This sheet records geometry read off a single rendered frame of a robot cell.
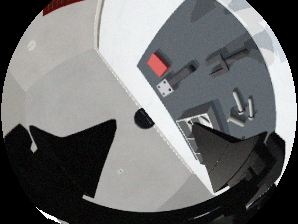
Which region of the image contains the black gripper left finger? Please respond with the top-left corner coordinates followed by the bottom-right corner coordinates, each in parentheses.
top-left (29, 119), bottom-right (117, 198)

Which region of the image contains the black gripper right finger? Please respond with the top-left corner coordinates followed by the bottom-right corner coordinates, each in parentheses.
top-left (192, 122), bottom-right (267, 193)

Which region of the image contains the red square block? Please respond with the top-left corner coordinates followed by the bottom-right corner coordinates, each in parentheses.
top-left (148, 52), bottom-right (171, 77)

